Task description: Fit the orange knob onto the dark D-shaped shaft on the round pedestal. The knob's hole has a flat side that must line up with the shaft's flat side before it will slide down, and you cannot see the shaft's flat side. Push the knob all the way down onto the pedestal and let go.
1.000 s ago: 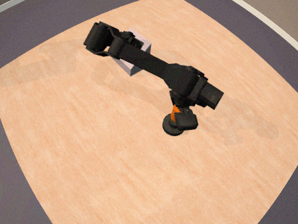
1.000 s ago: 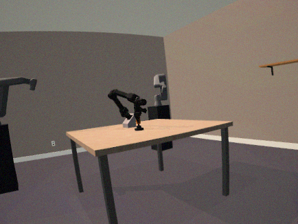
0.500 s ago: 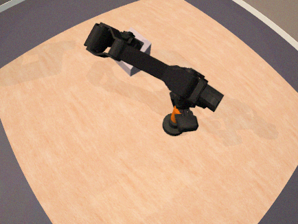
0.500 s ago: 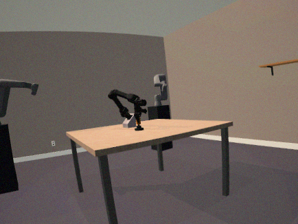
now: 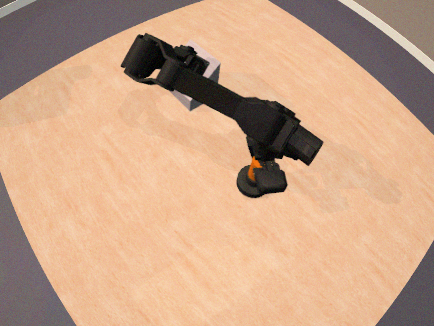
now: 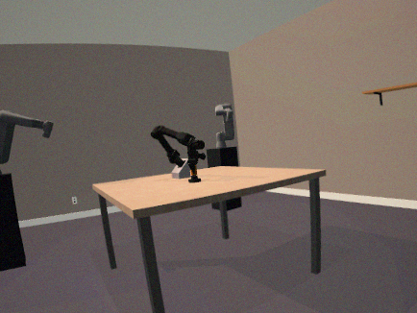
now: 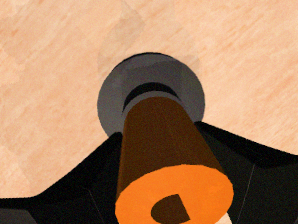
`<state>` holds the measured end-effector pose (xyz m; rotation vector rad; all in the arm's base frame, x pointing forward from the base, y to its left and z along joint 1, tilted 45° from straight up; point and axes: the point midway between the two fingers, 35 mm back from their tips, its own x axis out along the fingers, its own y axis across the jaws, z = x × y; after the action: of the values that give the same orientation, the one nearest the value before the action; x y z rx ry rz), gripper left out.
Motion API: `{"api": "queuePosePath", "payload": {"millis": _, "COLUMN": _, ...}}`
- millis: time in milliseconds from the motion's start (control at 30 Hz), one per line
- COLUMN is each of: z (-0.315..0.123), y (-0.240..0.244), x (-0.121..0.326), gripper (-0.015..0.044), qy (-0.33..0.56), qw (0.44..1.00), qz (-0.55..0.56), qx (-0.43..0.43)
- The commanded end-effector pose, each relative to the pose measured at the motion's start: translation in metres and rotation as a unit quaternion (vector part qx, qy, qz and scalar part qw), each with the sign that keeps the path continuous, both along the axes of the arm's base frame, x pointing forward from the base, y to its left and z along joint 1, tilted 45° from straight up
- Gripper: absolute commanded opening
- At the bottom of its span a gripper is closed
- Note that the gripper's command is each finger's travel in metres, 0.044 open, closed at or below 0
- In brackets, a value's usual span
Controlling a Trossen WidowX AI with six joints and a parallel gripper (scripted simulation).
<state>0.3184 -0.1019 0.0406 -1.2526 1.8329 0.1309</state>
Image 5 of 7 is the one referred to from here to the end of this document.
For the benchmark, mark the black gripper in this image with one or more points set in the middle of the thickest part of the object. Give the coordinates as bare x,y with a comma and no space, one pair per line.
269,178

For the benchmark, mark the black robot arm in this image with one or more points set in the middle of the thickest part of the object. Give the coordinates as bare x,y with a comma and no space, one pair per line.
265,122

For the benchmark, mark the orange knob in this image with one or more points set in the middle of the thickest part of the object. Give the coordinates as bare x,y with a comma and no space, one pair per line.
254,164

